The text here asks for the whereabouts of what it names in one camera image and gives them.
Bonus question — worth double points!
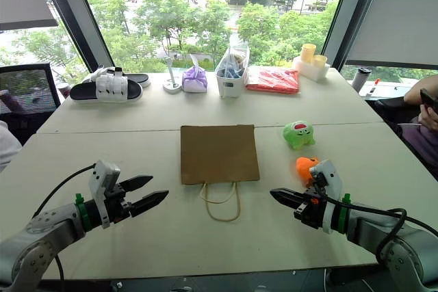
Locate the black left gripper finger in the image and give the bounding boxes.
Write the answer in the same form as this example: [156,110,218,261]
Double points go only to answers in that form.
[129,189,170,219]
[119,174,154,194]

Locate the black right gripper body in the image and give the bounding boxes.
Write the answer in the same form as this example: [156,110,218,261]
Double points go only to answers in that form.
[293,186,329,230]

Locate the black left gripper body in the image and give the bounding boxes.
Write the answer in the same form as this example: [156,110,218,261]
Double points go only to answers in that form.
[107,183,134,226]

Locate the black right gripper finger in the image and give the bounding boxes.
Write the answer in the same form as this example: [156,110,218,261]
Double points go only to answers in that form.
[272,187,311,201]
[269,189,304,210]

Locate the dark phone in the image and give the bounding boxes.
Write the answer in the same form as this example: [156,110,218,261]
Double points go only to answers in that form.
[419,88,438,116]

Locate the brown paper bag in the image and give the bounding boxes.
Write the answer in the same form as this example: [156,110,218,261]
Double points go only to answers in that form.
[179,124,261,223]

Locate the purple plastic bag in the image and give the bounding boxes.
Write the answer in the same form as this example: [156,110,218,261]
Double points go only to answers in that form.
[181,53,209,94]

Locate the clear plastic bag with items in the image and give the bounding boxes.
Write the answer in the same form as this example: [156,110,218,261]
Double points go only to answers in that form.
[215,34,250,81]

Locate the bare hand of person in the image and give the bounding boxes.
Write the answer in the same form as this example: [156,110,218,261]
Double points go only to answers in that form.
[417,103,438,133]

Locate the orange plush toy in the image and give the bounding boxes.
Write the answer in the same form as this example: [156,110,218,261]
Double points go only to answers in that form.
[295,156,321,189]

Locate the green frog plush toy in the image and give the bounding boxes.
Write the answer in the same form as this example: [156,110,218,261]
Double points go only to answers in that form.
[281,120,316,151]

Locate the black and white slipper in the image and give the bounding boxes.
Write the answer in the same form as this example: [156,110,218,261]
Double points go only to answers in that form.
[81,66,152,89]
[69,74,144,103]

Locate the white stand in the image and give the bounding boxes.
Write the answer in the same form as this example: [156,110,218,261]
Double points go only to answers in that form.
[162,55,183,95]

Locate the red packet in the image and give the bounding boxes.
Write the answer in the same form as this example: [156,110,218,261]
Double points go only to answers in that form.
[245,66,302,96]

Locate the pink and white cup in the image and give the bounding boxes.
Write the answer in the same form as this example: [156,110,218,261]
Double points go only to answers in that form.
[55,81,72,99]

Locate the white storage bin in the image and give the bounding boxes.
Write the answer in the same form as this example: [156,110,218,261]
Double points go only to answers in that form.
[214,62,250,99]

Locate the white cup holder box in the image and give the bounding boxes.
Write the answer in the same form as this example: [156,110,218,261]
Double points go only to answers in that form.
[292,55,331,83]

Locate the purple clothing of person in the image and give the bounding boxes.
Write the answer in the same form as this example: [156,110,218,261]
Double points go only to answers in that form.
[399,116,438,183]

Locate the silver tumbler with black lid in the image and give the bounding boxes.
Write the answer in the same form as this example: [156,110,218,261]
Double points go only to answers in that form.
[352,66,372,94]

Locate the short yellow cup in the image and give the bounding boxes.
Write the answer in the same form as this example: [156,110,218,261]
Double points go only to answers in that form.
[311,54,329,69]

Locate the tall yellow cup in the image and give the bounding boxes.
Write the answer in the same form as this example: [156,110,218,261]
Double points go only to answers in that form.
[300,42,317,64]

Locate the black mesh office chair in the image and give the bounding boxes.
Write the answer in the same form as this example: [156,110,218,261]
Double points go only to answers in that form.
[0,62,62,146]

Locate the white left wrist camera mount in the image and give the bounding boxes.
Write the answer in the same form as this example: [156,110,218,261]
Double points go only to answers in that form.
[88,159,122,230]

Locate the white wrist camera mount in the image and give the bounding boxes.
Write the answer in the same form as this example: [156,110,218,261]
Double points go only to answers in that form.
[88,159,122,230]
[309,159,344,235]

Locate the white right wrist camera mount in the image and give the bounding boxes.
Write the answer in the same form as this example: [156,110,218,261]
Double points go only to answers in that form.
[309,159,344,235]

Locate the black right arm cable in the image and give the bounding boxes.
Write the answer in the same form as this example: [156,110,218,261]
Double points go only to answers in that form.
[312,172,438,266]

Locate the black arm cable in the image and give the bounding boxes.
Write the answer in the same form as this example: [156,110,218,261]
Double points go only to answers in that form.
[312,172,438,266]
[31,163,97,284]

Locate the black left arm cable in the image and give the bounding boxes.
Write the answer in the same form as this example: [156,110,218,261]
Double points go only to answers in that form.
[31,163,97,284]

